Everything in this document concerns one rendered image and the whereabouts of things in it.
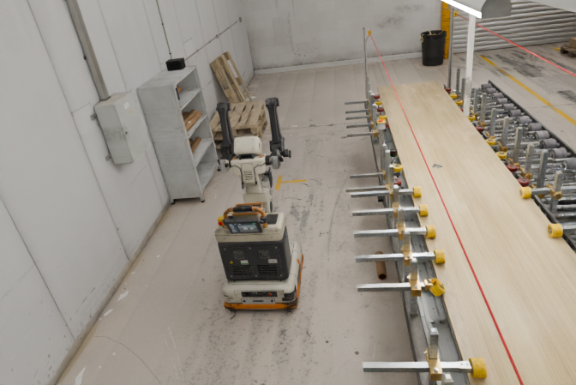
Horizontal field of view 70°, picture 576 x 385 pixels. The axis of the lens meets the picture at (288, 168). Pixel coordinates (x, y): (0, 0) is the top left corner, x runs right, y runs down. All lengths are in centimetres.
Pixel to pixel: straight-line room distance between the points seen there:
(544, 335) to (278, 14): 957
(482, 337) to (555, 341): 31
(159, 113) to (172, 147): 45
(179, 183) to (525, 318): 410
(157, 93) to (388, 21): 718
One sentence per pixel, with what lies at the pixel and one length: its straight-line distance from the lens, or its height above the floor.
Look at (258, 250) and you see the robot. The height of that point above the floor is 61.
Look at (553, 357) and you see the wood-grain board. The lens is 236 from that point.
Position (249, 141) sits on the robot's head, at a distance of 337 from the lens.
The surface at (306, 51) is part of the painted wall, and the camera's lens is 1100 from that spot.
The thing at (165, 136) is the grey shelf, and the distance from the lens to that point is 516.
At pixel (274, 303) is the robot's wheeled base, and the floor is 11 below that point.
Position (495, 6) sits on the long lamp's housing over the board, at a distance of 200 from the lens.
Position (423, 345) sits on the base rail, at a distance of 252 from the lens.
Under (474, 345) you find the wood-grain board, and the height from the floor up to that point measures 90.
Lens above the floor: 263
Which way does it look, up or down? 27 degrees down
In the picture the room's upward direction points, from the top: 8 degrees counter-clockwise
